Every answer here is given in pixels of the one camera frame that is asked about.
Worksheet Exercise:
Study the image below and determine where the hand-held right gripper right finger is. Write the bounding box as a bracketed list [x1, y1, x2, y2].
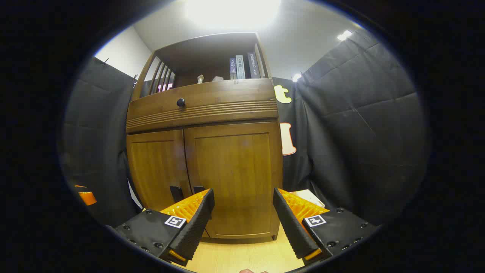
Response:
[273, 188, 380, 266]

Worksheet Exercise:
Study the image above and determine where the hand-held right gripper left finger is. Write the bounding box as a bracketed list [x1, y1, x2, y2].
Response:
[114, 188, 215, 266]

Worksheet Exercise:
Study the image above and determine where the wooden cabinet door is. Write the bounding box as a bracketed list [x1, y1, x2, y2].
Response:
[184, 121, 284, 239]
[126, 130, 192, 213]

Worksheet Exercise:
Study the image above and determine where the wooden double-door shoe cabinet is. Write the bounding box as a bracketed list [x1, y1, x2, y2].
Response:
[126, 32, 284, 240]

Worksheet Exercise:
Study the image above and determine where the wooden cabinet drawer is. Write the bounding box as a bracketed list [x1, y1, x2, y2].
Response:
[129, 78, 277, 114]

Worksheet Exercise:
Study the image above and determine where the beige cardboard box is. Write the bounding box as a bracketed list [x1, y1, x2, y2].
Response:
[291, 189, 325, 208]

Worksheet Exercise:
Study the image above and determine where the black backdrop cloth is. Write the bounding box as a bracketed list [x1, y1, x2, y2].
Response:
[61, 28, 430, 228]

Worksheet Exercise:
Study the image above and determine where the dark grey book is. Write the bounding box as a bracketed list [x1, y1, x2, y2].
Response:
[247, 52, 261, 79]

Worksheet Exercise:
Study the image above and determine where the large ceiling light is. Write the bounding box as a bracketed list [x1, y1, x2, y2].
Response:
[185, 0, 282, 31]

